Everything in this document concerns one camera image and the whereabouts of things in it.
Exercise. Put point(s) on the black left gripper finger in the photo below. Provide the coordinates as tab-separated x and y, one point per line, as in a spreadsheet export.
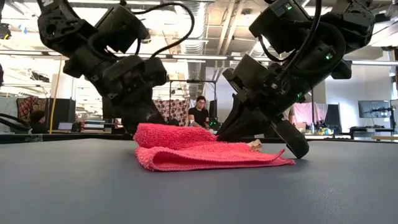
156	116
135	115

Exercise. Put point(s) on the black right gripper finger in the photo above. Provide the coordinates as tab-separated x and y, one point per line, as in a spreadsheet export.
241	118
295	143

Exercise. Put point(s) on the pink terry towel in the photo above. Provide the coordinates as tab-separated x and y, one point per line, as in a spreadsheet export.
192	152

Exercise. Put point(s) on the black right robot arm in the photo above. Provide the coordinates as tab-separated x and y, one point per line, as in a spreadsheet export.
357	21

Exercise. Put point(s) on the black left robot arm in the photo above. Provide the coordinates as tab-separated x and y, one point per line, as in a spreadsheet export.
62	28

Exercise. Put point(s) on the patterned fabric panel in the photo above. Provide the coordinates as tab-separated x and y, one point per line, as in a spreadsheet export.
29	107
174	110

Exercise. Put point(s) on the person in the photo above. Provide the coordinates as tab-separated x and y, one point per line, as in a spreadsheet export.
38	123
289	115
199	116

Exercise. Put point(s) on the pink hanging cloth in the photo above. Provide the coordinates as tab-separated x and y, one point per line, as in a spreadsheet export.
311	112

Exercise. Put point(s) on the stack of flat boxes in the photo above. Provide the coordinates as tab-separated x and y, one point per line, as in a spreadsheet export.
93	125

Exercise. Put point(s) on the dark screen panel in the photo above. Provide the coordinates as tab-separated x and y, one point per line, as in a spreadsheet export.
332	115

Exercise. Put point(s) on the black cabinet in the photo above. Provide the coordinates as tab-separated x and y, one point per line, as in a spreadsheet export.
63	109

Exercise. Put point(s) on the yellow pole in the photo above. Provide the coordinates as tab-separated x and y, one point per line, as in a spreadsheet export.
55	93

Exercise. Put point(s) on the black desk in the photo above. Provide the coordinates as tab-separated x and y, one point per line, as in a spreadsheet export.
367	129

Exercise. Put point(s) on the computer monitor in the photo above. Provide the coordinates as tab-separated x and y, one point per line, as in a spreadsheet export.
373	109

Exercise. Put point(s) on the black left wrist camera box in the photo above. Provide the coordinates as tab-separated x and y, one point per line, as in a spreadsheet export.
121	28

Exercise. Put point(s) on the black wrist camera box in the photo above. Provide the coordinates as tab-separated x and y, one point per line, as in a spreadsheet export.
121	28
276	28

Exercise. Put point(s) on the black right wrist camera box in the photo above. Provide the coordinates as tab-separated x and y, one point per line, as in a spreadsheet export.
276	28

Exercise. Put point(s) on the black table frame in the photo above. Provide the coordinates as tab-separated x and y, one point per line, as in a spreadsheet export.
62	138

